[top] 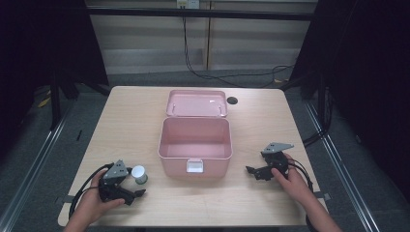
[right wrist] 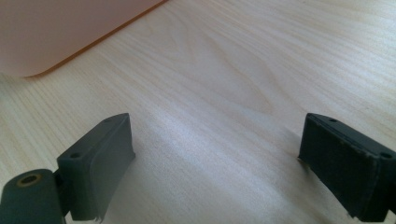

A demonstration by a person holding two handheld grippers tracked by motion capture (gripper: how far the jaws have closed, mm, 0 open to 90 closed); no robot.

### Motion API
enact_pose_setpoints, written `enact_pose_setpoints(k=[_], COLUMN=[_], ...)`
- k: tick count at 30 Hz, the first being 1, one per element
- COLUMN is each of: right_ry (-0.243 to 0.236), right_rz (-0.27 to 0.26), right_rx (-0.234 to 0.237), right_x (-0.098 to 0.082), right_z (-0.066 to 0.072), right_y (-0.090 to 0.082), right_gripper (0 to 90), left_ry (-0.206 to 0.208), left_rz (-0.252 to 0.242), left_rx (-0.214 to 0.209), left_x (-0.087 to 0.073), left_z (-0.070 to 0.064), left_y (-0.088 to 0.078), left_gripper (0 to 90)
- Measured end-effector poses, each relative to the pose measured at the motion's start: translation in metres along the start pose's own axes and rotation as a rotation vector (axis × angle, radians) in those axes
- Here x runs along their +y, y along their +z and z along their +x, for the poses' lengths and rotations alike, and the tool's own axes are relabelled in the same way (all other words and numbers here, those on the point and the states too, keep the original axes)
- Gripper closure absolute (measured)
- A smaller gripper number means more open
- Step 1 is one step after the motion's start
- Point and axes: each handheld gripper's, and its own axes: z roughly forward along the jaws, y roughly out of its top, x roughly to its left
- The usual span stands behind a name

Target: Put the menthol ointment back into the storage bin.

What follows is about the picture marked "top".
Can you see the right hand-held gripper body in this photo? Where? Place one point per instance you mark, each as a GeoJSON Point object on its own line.
{"type": "Point", "coordinates": [276, 160]}

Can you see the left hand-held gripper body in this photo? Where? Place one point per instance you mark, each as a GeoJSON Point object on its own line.
{"type": "Point", "coordinates": [115, 171]}

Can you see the small white-capped bottle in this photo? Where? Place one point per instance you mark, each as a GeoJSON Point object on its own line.
{"type": "Point", "coordinates": [139, 172]}

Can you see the pink plastic storage box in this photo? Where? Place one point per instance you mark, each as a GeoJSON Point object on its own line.
{"type": "Point", "coordinates": [194, 138]}

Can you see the person's right hand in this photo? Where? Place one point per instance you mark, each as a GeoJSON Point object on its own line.
{"type": "Point", "coordinates": [295, 183]}

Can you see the person's left hand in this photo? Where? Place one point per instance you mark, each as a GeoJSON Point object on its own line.
{"type": "Point", "coordinates": [96, 204]}

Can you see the grey tape strip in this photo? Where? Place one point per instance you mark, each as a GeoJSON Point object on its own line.
{"type": "Point", "coordinates": [66, 198]}
{"type": "Point", "coordinates": [323, 195]}

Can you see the black metal stand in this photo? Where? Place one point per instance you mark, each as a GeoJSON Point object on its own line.
{"type": "Point", "coordinates": [317, 93]}
{"type": "Point", "coordinates": [55, 96]}

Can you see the yellow floor tape strip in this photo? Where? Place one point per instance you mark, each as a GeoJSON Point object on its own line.
{"type": "Point", "coordinates": [43, 102]}

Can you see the black curtain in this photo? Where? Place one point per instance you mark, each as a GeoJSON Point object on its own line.
{"type": "Point", "coordinates": [367, 80]}
{"type": "Point", "coordinates": [38, 45]}

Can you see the black horizontal metal bar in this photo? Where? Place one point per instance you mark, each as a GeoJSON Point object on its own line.
{"type": "Point", "coordinates": [199, 13]}

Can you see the aluminium floor rail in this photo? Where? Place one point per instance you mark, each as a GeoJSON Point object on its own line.
{"type": "Point", "coordinates": [30, 174]}
{"type": "Point", "coordinates": [346, 174]}

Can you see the white wall socket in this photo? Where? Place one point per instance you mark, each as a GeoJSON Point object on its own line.
{"type": "Point", "coordinates": [188, 3]}

